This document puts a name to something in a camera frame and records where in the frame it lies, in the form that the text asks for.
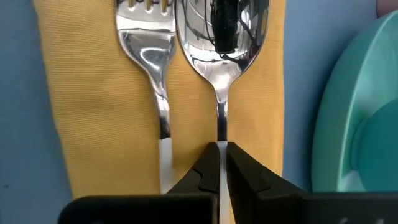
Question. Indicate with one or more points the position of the teal plate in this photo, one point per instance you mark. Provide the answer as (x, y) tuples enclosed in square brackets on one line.
[(339, 124)]

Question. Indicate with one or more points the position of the yellow cloth napkin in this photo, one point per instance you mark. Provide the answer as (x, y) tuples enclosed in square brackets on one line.
[(93, 109)]

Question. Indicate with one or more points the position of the blue bowl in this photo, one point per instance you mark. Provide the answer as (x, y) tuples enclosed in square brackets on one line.
[(379, 149)]

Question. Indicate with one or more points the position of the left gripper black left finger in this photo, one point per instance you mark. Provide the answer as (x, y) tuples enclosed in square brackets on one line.
[(199, 186)]

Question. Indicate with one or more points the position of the blue plastic tray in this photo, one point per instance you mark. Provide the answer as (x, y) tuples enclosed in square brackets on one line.
[(18, 93)]

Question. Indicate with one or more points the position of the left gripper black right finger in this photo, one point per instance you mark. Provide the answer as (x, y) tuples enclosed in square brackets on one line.
[(255, 186)]

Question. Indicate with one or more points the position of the pink plastic cup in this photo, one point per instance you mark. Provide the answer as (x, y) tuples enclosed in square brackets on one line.
[(388, 6)]

